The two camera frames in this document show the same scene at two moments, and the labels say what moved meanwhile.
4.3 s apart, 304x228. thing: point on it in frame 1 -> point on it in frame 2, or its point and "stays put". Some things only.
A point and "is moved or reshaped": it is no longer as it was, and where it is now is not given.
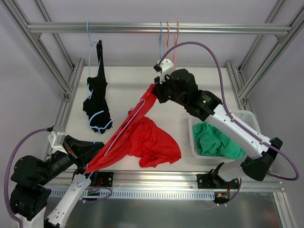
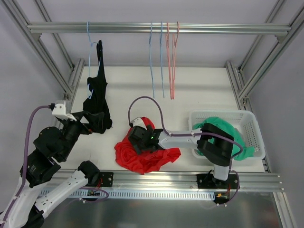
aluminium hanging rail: [255, 27] stays put
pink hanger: [175, 39] stays put
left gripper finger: [84, 151] -> [96, 121]
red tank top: [138, 136] is moved or reshaped
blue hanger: [143, 101] -> [152, 58]
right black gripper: [160, 91] -> [135, 137]
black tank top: [96, 103] stays put
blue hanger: [91, 43] stays put
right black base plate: [214, 181] stays put
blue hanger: [160, 41] stays put
